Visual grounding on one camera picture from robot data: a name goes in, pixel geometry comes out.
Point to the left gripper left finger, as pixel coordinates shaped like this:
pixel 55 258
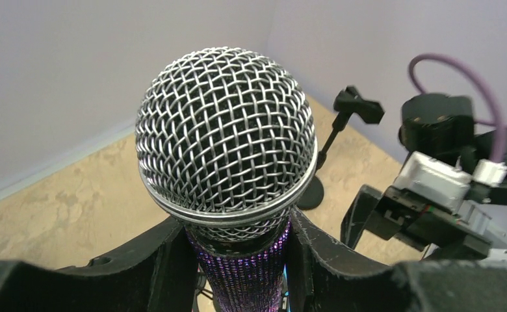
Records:
pixel 155 271

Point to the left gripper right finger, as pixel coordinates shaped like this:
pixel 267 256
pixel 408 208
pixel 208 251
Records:
pixel 323 274

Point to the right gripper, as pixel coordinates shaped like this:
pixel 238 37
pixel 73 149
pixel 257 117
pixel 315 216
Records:
pixel 413 220

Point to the purple glitter microphone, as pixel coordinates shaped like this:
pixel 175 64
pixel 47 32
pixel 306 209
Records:
pixel 226 145

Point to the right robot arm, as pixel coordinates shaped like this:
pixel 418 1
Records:
pixel 443 127

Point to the black round-base stand right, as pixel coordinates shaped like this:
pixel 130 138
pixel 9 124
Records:
pixel 348 102

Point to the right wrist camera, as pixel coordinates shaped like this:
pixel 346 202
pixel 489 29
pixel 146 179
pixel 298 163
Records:
pixel 446 185

